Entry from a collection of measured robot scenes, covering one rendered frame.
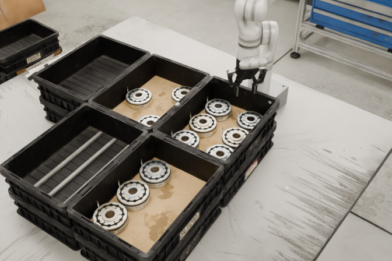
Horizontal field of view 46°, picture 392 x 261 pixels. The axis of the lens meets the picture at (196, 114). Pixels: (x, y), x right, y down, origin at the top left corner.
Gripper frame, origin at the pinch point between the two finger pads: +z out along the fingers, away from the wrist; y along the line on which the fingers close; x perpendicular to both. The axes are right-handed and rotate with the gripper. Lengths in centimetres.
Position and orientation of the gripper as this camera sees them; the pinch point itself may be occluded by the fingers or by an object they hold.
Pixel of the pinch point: (245, 90)
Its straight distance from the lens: 162.3
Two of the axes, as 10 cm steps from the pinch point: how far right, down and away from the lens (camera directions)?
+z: 0.1, 7.7, 6.4
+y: -9.8, 1.3, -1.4
